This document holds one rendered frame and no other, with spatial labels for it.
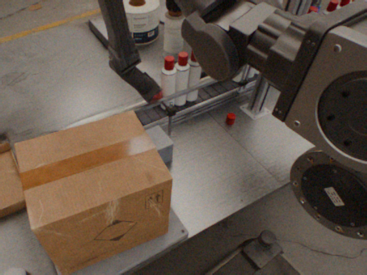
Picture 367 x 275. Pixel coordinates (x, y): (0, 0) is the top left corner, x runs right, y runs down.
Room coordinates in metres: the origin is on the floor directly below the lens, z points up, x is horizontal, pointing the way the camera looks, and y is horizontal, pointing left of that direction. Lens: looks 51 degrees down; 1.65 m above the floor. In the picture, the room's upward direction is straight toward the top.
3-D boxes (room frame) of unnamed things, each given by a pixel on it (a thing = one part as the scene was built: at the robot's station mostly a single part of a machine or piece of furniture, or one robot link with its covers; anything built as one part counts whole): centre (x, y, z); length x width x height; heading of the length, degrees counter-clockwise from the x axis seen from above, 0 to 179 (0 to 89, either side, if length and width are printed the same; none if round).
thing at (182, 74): (0.91, -0.11, 0.98); 0.05 x 0.05 x 0.20
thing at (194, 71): (0.93, -0.15, 0.98); 0.05 x 0.05 x 0.20
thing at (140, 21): (1.41, 0.06, 0.95); 0.20 x 0.20 x 0.14
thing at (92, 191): (0.43, 0.14, 0.99); 0.30 x 0.24 x 0.27; 113
